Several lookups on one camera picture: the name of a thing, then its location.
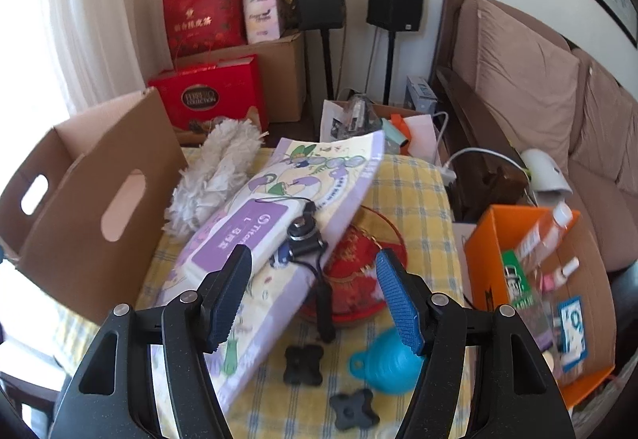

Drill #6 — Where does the white fluffy duster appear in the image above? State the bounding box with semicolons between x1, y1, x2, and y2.
163;118;264;241

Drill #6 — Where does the small white pink bottle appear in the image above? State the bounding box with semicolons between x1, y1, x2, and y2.
540;256;580;293

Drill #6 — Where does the brown cardboard box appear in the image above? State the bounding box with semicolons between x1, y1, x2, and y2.
1;88;186;323

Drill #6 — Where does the grey small box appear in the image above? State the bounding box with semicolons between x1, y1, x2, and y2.
404;75;438;114

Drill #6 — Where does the blue silicone funnel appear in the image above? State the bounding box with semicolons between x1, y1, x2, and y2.
348;328;424;395

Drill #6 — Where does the red round tin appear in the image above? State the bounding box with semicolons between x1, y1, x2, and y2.
323;206;408;328

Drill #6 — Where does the pink tissue pack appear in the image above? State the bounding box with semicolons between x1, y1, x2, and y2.
242;0;284;45

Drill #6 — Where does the orange cardboard box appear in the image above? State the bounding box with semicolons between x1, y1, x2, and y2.
464;205;616;408

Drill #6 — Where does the yellow checkered tablecloth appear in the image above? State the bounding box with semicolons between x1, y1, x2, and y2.
53;155;471;438

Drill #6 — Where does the brown sofa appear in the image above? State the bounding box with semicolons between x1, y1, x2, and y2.
430;0;638;330

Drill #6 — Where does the blue white packet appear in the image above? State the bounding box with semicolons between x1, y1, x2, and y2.
557;296;587;367

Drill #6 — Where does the green card box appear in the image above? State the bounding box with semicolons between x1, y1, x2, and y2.
502;250;534;311

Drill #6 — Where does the red gift bag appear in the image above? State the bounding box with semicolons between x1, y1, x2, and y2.
162;0;246;60

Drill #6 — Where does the white cable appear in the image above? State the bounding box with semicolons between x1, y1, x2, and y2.
430;110;534;185

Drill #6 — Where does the floor box of clutter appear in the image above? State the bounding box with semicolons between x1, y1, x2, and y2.
319;93;449;166

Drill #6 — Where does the clear bottle orange liquid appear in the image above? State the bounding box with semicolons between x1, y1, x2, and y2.
514;201;573;274

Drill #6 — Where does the purple wet wipes pack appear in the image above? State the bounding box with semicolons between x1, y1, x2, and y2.
157;131;385;411

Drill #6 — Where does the red chocolate box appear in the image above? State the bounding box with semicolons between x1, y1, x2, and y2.
148;55;268;130

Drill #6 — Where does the black camera mount strap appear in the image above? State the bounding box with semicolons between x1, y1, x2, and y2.
248;197;338;345

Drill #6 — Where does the large brown carton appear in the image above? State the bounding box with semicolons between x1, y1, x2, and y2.
174;32;306;124

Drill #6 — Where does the black cross knob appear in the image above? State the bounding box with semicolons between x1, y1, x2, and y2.
284;344;323;387
329;388;380;431

